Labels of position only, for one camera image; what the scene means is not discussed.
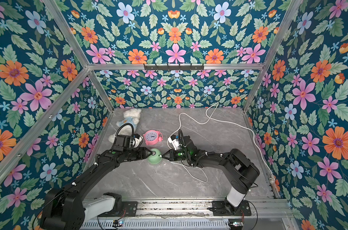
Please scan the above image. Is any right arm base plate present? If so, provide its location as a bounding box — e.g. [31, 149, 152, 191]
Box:
[208, 200, 252, 216]

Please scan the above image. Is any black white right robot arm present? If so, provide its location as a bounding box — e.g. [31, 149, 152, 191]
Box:
[161, 130, 260, 215]

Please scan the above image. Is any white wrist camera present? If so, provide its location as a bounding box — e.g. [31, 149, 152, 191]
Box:
[133, 134, 143, 148]
[167, 134, 180, 150]

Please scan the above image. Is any white power strip cord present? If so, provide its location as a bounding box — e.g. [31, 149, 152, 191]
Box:
[166, 102, 275, 185]

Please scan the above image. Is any white teddy bear blue shirt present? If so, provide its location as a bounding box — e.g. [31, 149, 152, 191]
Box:
[109, 108, 142, 144]

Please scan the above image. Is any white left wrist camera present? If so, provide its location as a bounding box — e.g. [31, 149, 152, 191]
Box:
[133, 134, 143, 148]

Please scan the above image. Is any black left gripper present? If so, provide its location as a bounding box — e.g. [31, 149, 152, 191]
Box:
[122, 146, 154, 161]

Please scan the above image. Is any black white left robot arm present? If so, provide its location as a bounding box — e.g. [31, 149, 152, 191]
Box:
[40, 123, 152, 230]

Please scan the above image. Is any green round meat grinder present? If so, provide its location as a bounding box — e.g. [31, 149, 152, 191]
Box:
[148, 148, 162, 164]

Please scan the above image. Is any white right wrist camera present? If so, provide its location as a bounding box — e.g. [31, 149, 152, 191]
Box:
[167, 134, 180, 150]

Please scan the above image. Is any white usb charging cable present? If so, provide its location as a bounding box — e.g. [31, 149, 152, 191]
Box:
[169, 160, 209, 183]

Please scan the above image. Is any pink alarm clock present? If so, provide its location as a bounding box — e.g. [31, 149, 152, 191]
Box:
[143, 130, 163, 146]

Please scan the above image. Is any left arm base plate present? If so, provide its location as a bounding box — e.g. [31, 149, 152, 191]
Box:
[112, 201, 138, 218]

